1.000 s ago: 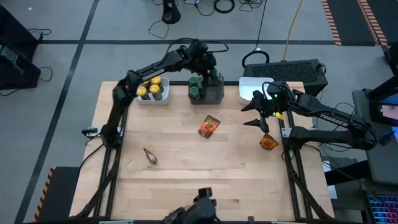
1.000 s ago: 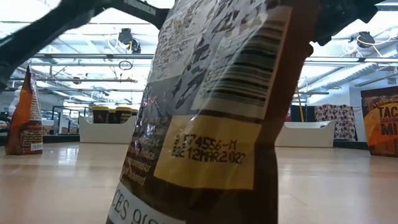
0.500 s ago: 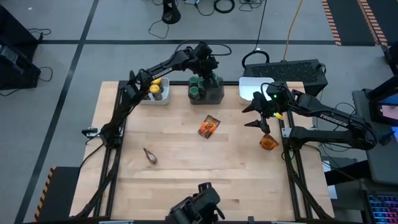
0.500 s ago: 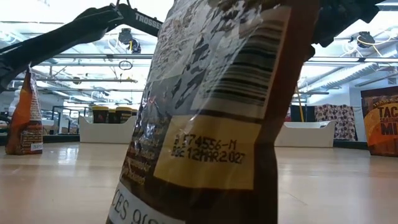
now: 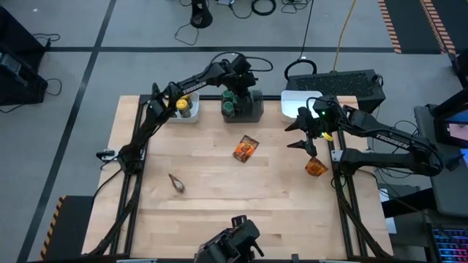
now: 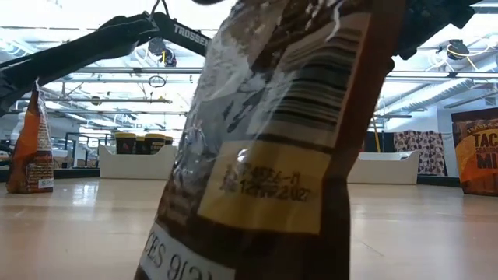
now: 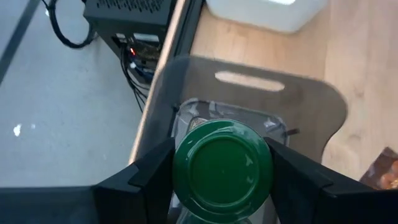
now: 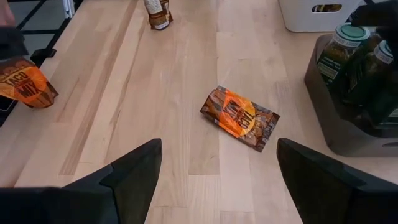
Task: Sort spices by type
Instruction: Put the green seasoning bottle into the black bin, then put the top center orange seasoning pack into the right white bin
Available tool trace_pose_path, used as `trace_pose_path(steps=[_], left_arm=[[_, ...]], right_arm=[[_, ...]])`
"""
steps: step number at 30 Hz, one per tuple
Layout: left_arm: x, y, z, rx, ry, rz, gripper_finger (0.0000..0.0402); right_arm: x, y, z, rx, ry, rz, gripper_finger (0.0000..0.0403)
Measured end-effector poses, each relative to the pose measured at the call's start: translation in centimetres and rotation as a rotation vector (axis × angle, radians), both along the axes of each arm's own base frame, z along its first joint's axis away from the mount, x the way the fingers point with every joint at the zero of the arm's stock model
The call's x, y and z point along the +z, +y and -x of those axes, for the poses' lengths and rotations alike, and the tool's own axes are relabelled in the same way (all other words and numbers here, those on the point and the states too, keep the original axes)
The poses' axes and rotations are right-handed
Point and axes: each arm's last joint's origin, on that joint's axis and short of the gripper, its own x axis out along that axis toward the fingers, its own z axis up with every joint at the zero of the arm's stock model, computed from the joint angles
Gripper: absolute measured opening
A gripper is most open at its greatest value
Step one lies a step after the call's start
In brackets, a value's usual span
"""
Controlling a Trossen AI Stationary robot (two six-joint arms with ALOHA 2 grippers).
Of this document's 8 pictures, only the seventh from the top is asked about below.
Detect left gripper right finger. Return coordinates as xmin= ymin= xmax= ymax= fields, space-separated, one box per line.
xmin=263 ymin=136 xmax=398 ymax=224

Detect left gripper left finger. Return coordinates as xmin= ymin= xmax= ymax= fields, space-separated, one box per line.
xmin=0 ymin=138 xmax=177 ymax=224

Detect oregano jar green lid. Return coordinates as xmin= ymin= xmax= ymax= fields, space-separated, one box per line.
xmin=167 ymin=98 xmax=290 ymax=224

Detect orange taco seasoning packet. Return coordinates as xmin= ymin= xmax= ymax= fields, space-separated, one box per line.
xmin=359 ymin=146 xmax=398 ymax=191

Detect grey plastic bin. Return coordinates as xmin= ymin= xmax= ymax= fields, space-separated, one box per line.
xmin=129 ymin=55 xmax=348 ymax=224

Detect long black aluminium crossbar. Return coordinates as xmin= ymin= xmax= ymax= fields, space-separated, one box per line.
xmin=155 ymin=0 xmax=205 ymax=74

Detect black computer tower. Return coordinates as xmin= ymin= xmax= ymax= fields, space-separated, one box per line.
xmin=83 ymin=0 xmax=175 ymax=86

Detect white plastic bin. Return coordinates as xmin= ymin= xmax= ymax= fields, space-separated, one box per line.
xmin=205 ymin=0 xmax=330 ymax=34

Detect thick black looped cable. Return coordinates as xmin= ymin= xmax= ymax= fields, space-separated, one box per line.
xmin=42 ymin=0 xmax=98 ymax=50

